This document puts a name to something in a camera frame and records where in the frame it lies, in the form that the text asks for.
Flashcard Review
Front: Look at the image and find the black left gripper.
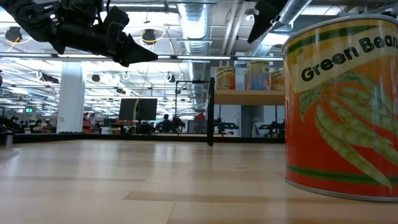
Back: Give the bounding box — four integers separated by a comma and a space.
51, 0, 158, 67

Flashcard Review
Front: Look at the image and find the corn tin can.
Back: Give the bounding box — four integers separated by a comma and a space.
269, 68, 285, 92

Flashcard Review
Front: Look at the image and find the green beans tin can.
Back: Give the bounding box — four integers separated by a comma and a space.
215, 65, 236, 91
282, 14, 398, 203

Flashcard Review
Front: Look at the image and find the black hanging ceiling device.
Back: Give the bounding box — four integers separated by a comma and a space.
4, 26, 23, 44
142, 28, 157, 45

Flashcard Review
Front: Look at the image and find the black computer monitor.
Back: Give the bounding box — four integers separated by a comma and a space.
118, 98, 159, 122

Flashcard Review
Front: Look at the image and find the person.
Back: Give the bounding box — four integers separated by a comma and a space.
157, 113, 175, 133

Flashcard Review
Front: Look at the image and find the white building column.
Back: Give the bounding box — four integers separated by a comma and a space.
57, 61, 86, 134

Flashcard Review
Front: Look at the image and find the red cabinet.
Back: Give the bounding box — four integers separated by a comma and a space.
82, 112, 94, 134

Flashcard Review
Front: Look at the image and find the silver ventilation duct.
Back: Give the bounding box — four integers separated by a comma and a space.
177, 0, 214, 103
254, 0, 313, 58

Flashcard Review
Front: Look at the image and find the thin black background frame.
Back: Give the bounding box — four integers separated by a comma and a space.
175, 79, 215, 138

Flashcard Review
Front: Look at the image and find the long ceiling light rail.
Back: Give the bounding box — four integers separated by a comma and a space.
0, 52, 284, 63

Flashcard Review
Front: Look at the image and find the black shelf side post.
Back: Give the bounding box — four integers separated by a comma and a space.
206, 77, 216, 147

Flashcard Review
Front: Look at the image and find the black aluminium table frame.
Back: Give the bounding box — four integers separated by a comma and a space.
0, 132, 215, 146

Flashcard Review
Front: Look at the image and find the small grey metal post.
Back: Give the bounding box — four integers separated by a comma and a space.
4, 131, 15, 149

